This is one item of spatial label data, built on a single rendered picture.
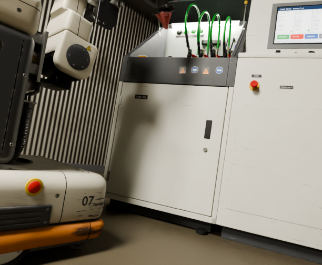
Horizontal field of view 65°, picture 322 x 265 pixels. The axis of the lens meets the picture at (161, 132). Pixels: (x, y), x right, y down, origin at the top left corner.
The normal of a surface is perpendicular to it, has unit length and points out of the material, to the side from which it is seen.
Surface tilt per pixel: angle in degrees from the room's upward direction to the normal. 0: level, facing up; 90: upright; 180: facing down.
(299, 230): 90
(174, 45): 90
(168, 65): 90
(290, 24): 76
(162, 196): 90
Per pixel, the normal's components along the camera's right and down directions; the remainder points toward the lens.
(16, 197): 0.72, 0.06
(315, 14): -0.30, -0.35
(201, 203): -0.35, -0.11
